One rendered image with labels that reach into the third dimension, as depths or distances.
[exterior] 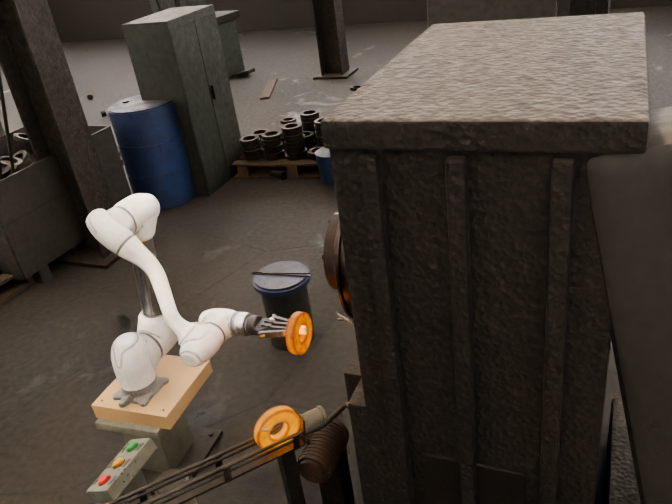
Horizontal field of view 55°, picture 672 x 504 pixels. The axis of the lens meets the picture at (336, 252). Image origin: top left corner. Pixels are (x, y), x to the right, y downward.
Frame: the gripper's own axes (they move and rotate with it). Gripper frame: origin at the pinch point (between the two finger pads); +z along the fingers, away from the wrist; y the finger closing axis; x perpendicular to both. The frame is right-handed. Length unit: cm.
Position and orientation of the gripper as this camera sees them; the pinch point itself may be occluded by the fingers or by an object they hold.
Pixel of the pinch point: (298, 329)
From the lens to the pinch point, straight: 234.8
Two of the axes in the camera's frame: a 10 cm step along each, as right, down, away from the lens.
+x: -1.7, -8.7, -4.6
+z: 9.1, 0.3, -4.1
